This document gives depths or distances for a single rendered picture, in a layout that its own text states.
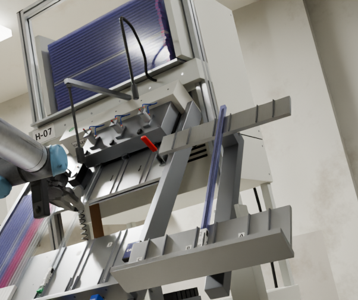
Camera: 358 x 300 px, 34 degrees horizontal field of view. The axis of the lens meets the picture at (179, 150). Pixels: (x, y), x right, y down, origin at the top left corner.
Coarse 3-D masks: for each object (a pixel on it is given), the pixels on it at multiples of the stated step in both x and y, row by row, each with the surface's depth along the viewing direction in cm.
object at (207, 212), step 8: (224, 112) 142; (224, 120) 140; (216, 128) 137; (216, 136) 134; (216, 144) 132; (216, 152) 129; (216, 160) 127; (216, 168) 126; (216, 176) 124; (208, 184) 122; (208, 192) 119; (208, 200) 117; (208, 208) 115; (208, 216) 114; (208, 224) 112
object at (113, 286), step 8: (80, 288) 139; (88, 288) 137; (96, 288) 135; (104, 288) 134; (112, 288) 134; (120, 288) 133; (48, 296) 144; (56, 296) 142; (64, 296) 141; (72, 296) 140; (80, 296) 139; (88, 296) 138; (104, 296) 137; (112, 296) 136; (120, 296) 135; (128, 296) 134
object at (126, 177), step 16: (160, 144) 176; (112, 160) 186; (128, 160) 179; (144, 160) 174; (112, 176) 178; (128, 176) 172; (144, 176) 167; (160, 176) 161; (96, 192) 176; (112, 192) 170; (128, 192) 174
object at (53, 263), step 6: (96, 168) 185; (96, 174) 183; (90, 180) 181; (90, 186) 179; (84, 198) 175; (84, 204) 174; (78, 210) 171; (78, 216) 170; (72, 222) 168; (72, 228) 166; (66, 234) 165; (66, 240) 163; (60, 246) 161; (60, 252) 160; (54, 258) 158; (54, 264) 157; (42, 288) 151
